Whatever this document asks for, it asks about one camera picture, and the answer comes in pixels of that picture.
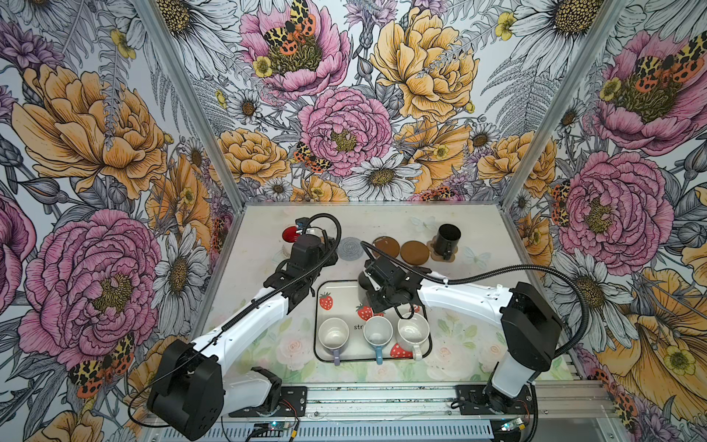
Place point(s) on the aluminium front rail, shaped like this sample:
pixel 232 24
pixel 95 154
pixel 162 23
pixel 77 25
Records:
pixel 388 401

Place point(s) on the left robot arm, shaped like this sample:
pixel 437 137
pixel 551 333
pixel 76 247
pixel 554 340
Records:
pixel 189 392

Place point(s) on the black mug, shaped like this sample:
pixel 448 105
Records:
pixel 447 237

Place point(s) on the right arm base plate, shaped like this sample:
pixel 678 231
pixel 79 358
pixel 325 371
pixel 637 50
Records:
pixel 469 398

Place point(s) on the grey mug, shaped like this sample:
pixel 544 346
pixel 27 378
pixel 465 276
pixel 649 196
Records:
pixel 365 290

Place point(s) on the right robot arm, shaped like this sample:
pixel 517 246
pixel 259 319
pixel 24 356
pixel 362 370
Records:
pixel 531 327

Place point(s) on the green circuit board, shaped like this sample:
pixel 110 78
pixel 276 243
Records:
pixel 273 430

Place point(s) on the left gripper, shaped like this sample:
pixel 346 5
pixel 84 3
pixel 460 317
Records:
pixel 328 248

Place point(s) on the white mug blue handle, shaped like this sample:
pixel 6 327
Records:
pixel 378 332

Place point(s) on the scratched dark wooden coaster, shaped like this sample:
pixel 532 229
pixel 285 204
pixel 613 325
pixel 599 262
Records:
pixel 388 245

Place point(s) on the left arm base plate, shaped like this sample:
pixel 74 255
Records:
pixel 282 402

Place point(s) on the white mug purple handle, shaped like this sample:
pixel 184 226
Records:
pixel 333 335

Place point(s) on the grey braided coaster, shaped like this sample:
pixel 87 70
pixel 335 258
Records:
pixel 350 249

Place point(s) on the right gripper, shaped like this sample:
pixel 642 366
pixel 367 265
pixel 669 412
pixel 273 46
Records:
pixel 376 305

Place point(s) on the red interior mug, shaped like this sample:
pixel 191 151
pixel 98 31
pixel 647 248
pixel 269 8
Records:
pixel 289 237

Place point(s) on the paw shaped wooden coaster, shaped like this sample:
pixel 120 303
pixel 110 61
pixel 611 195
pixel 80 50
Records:
pixel 438 257

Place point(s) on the plain round wooden coaster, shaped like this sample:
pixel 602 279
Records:
pixel 414 253

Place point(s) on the strawberry print serving tray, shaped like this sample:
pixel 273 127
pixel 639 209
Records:
pixel 339 299

